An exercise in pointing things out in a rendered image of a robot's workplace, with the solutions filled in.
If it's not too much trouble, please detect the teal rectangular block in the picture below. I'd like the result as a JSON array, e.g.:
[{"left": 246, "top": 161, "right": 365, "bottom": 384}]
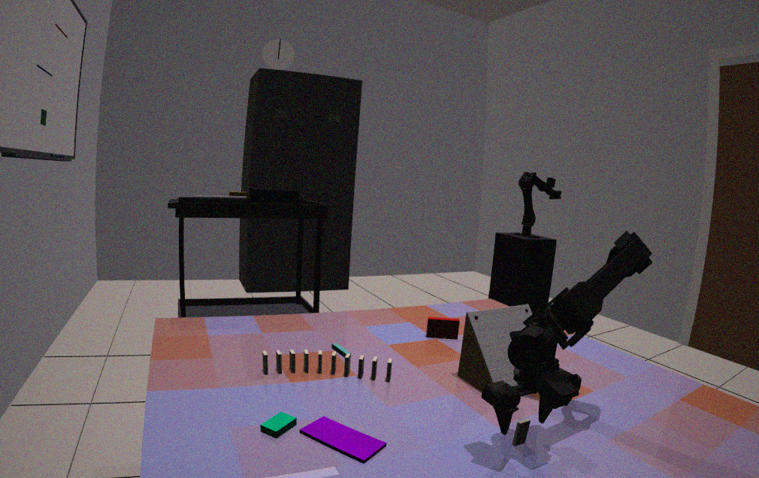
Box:
[{"left": 331, "top": 343, "right": 351, "bottom": 358}]

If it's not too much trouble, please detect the green rectangular block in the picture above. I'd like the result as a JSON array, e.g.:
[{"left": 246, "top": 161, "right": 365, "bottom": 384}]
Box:
[{"left": 261, "top": 412, "right": 297, "bottom": 438}]

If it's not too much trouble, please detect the purple flat rectangular block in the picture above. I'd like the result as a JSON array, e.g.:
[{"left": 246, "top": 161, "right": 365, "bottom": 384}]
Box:
[{"left": 300, "top": 416, "right": 386, "bottom": 464}]

